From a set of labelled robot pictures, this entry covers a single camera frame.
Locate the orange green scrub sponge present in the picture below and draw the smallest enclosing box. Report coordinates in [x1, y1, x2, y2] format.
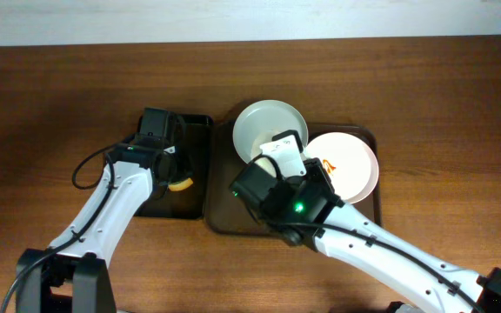
[168, 177, 194, 192]

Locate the white plate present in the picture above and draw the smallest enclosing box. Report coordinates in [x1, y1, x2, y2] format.
[306, 132, 379, 203]

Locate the grey-white plate with sauce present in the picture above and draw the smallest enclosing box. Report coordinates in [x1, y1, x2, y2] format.
[232, 100, 309, 163]

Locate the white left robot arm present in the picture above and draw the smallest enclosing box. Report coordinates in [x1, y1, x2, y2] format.
[0, 108, 191, 312]

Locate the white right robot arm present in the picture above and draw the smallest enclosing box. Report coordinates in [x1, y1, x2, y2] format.
[230, 130, 501, 312]

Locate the brown serving tray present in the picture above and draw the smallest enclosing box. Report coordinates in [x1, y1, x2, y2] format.
[204, 120, 383, 237]

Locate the black water basin tray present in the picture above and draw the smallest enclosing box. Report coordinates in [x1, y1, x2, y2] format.
[136, 113, 213, 220]

